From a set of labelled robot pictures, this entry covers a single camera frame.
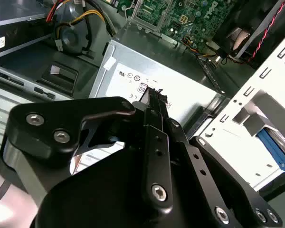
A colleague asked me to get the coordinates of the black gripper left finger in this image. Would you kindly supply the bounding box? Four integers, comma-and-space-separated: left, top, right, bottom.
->
0, 87, 174, 210

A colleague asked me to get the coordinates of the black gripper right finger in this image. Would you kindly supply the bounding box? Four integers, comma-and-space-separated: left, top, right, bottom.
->
156, 89, 285, 228

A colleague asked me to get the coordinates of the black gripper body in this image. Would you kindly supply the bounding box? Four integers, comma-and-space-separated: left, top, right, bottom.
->
32, 144, 228, 228

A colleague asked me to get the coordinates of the hard disk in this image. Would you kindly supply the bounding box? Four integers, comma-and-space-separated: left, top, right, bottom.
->
256, 126, 285, 185

